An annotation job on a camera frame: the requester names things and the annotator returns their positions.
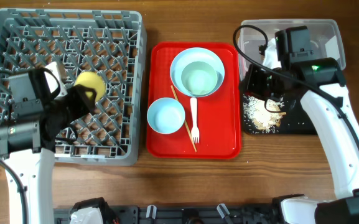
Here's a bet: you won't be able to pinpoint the white plastic fork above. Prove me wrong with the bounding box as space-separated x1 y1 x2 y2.
190 97 200 144

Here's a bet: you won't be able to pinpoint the light blue round plate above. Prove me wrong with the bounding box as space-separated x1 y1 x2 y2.
170 47 225 97

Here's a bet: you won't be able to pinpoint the light blue bowl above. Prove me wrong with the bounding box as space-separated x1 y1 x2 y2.
147 98 185 134

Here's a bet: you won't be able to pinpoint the clear plastic waste bin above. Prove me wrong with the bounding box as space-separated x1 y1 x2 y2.
237 19 346 70

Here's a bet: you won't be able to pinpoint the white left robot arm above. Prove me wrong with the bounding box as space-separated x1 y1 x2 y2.
0 68 106 223

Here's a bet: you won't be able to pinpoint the yellow plastic cup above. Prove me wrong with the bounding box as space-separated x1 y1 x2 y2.
74 71 106 103

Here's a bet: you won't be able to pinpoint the mint green bowl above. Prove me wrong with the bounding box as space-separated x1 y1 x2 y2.
181 61 218 96

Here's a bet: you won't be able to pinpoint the grey plastic dishwasher rack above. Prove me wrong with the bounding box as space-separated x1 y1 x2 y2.
0 8 147 166

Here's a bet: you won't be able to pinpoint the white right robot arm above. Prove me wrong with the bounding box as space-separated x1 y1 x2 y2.
242 26 359 223

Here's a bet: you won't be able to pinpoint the red plastic tray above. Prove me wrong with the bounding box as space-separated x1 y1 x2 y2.
146 42 241 159

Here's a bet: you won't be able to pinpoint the black plastic tray bin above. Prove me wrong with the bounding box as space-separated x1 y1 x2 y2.
241 94 317 135

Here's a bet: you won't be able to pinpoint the rice and nut scraps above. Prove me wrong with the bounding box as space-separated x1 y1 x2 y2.
243 95 286 134

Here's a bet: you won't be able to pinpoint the wooden chopstick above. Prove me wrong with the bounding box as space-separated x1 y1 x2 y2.
170 85 197 152

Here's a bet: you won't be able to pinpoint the crumpled white tissue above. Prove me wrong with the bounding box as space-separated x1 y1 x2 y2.
262 39 281 69

